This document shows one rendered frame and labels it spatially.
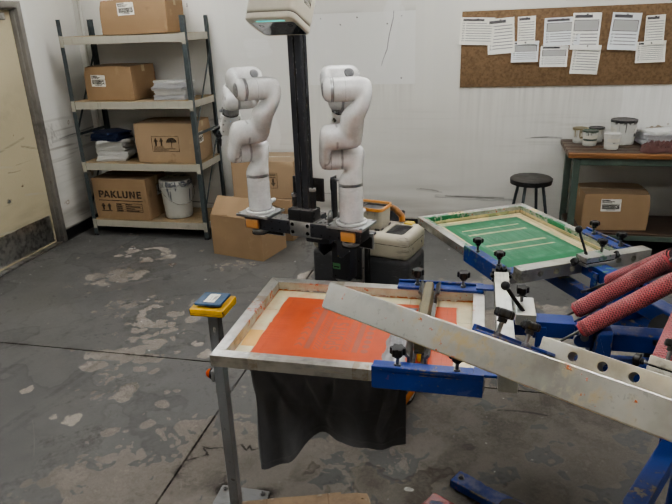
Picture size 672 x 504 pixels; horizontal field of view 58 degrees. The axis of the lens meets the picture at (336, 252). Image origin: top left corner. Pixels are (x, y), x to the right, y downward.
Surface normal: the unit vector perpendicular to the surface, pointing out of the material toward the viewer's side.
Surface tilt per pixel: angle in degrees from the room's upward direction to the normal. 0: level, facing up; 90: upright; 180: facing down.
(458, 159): 90
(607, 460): 0
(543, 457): 0
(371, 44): 90
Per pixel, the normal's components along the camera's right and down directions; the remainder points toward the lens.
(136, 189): -0.25, 0.35
